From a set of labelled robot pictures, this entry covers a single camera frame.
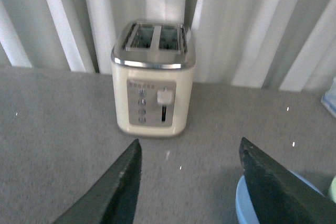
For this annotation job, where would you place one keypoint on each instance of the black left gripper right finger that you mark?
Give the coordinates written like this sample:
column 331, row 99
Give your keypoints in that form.
column 278, row 195

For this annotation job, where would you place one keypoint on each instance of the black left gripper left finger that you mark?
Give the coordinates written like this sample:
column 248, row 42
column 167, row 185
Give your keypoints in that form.
column 113, row 197

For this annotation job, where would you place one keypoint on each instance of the clear plastic food container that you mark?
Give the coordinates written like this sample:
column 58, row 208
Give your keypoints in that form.
column 328, row 100

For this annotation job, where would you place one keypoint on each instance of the white pleated curtain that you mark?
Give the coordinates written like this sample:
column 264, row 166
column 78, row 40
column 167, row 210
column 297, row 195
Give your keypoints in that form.
column 271, row 44

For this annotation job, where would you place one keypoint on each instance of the green bowl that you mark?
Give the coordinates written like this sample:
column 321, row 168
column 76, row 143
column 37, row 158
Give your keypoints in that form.
column 332, row 190

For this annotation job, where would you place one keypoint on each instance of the cream two-slot toaster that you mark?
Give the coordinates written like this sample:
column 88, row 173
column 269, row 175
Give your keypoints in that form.
column 153, row 69

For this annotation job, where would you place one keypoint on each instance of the blue bowl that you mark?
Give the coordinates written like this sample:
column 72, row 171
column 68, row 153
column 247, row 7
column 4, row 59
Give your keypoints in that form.
column 244, row 207

